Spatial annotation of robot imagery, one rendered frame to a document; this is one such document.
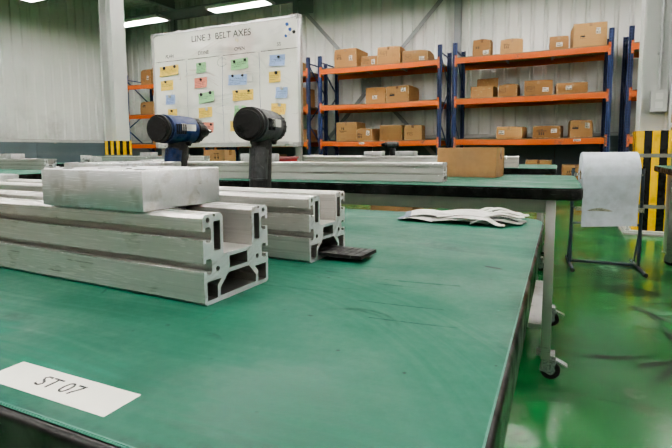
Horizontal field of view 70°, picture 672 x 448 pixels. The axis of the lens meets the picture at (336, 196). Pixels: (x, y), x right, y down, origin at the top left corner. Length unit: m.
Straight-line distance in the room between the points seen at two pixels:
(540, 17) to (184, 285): 10.96
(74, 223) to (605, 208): 3.80
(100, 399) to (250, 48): 3.84
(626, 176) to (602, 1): 7.60
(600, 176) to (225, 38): 3.09
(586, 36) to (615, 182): 6.42
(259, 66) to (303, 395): 3.77
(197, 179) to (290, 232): 0.16
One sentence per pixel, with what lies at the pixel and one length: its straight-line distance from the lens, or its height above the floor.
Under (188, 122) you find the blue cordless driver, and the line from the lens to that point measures 1.10.
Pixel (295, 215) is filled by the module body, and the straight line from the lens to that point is 0.62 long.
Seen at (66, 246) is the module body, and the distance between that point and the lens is 0.64.
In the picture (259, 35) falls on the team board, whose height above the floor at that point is 1.82.
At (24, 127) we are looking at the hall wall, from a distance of 14.36.
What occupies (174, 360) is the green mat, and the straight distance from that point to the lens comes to 0.37.
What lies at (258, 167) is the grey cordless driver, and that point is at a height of 0.89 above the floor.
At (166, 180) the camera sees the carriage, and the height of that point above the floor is 0.89.
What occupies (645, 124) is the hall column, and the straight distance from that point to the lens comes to 6.21.
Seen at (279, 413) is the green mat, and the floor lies 0.78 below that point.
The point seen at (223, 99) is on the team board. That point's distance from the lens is 4.19.
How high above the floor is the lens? 0.92
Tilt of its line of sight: 6 degrees down
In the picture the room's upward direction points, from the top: straight up
